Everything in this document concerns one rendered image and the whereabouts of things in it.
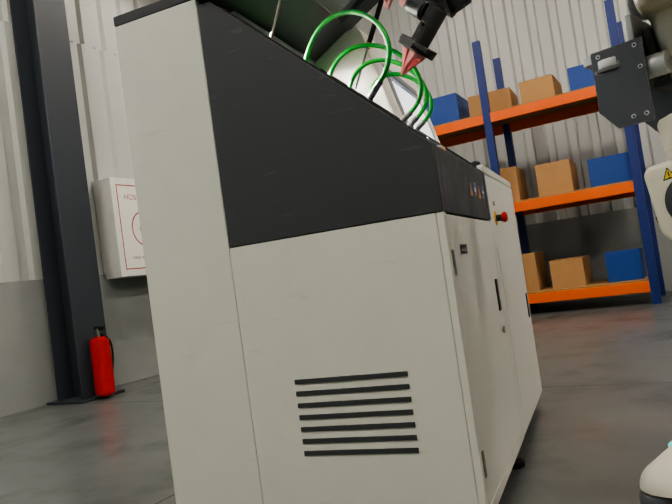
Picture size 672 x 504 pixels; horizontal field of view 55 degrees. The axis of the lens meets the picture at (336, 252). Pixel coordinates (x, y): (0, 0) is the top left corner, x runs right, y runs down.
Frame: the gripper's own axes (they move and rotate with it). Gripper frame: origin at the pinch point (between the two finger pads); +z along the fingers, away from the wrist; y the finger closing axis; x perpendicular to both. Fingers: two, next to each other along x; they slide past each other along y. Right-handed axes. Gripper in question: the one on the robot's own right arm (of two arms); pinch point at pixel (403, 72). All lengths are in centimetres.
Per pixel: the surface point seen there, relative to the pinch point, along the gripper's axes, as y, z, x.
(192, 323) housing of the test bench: -10, 80, 48
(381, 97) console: 21.8, 15.2, -29.2
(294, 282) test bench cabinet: -28, 52, 40
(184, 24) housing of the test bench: 39, 15, 47
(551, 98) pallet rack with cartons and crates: 149, 6, -500
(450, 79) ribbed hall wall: 324, 55, -612
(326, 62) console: 47, 15, -24
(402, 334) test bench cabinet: -57, 46, 33
